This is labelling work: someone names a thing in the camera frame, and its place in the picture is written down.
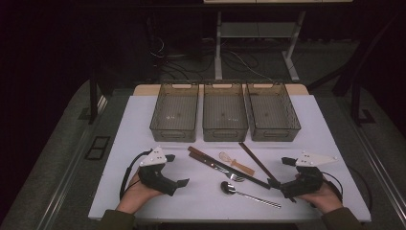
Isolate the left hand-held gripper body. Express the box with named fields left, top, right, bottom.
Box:
left=137, top=146, right=180, bottom=197

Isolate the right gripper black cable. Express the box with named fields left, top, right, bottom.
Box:
left=320, top=172, right=344, bottom=205

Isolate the wooden-handled knife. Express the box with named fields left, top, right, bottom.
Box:
left=187, top=146, right=243, bottom=176

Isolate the metal floor rail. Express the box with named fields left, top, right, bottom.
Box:
left=350, top=124, right=406, bottom=221
left=34, top=95, right=108, bottom=230

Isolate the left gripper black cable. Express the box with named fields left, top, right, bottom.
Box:
left=119, top=149, right=153, bottom=200

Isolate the wooden-handled fork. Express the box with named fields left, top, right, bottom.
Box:
left=189, top=151, right=246, bottom=183

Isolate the metal spoon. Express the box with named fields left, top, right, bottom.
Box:
left=219, top=180, right=282, bottom=210

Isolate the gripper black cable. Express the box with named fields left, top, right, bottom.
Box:
left=119, top=149, right=153, bottom=200
left=320, top=172, right=344, bottom=205

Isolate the thin black cable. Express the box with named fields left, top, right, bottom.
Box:
left=348, top=166, right=373, bottom=213

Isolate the person's left hand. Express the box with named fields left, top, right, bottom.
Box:
left=115, top=171, right=164, bottom=215

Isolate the white metal-legged desk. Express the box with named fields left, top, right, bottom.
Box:
left=203, top=0, right=353, bottom=82

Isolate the person's right hand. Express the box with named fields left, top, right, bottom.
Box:
left=295, top=172, right=344, bottom=215

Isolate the black metal stand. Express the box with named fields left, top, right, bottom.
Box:
left=307, top=12, right=406, bottom=127

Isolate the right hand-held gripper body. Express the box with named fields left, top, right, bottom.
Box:
left=280, top=151, right=339, bottom=199

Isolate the black rectangular floor frame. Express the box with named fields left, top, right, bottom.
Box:
left=84, top=135, right=111, bottom=161

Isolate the smoky transparent plastic bin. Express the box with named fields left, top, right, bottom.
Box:
left=148, top=81, right=200, bottom=144
left=202, top=81, right=249, bottom=143
left=244, top=81, right=302, bottom=143

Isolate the tangle of black floor cables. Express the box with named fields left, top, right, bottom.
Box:
left=147, top=34, right=276, bottom=82

